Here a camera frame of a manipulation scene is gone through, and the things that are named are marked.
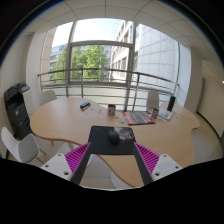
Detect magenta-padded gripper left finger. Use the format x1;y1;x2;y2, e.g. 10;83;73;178
40;142;93;186

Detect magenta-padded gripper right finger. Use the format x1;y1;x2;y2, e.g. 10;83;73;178
133;142;184;186

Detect black computer mouse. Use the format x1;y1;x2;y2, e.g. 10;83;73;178
107;128;121;145

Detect black mouse pad grey print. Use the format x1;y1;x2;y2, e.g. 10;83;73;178
87;125;137;156

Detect red and dark magazine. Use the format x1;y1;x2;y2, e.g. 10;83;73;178
122;110;157;126

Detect black cylinder speaker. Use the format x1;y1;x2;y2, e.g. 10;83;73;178
167;95;177;112

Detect black and white printer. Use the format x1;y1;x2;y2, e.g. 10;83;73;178
3;82;34;140

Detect metal balcony railing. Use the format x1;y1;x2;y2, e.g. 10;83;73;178
37;68;181;113

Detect green trees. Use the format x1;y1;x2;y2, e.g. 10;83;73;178
51;45;109;81

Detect grey building facade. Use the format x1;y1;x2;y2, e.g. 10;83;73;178
109;20;181;84

